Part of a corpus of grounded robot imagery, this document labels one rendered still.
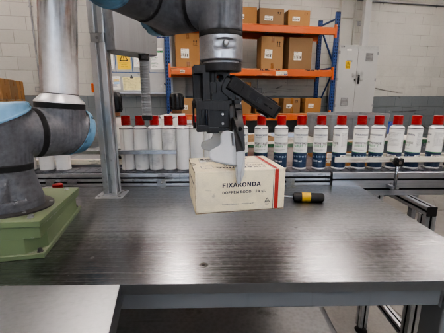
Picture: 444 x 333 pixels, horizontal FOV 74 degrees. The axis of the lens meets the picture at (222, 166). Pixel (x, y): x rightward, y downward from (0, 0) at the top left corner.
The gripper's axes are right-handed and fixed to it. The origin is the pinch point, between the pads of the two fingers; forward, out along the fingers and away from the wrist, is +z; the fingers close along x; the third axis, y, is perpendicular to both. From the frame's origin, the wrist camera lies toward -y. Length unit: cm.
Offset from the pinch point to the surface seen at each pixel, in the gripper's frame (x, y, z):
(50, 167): -64, 55, 10
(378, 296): 10.1, -26.4, 23.6
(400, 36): -498, -456, -128
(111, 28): -43, 26, -34
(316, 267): 7.3, -14.6, 17.5
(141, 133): -58, 21, -2
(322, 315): -47, -51, 79
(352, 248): 1.8, -25.9, 17.7
